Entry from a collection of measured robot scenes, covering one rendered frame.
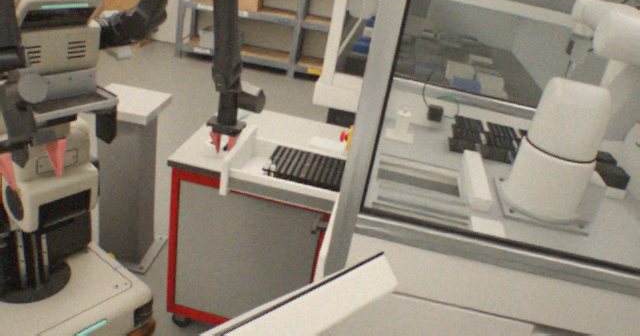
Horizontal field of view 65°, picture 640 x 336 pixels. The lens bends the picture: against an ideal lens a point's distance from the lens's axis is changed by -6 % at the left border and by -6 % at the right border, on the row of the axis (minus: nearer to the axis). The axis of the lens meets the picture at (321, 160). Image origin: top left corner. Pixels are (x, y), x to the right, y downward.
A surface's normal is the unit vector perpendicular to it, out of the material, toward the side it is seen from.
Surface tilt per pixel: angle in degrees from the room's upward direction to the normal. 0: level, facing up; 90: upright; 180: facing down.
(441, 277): 90
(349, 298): 40
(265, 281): 90
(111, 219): 90
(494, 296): 90
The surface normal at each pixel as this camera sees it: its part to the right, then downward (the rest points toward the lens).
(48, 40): 0.76, 0.50
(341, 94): -0.17, 0.39
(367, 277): 0.58, -0.42
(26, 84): 0.78, -0.07
